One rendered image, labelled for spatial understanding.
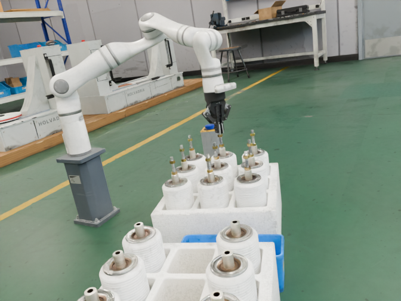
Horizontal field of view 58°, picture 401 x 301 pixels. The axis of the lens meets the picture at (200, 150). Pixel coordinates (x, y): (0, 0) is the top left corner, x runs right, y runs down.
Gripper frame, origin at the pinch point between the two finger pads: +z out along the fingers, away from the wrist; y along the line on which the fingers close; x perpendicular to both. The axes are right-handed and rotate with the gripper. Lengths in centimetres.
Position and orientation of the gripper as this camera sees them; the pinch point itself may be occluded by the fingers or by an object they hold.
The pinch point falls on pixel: (219, 128)
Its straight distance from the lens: 133.5
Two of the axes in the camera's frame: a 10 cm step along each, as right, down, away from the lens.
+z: 1.5, 9.4, 3.0
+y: -7.5, 3.1, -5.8
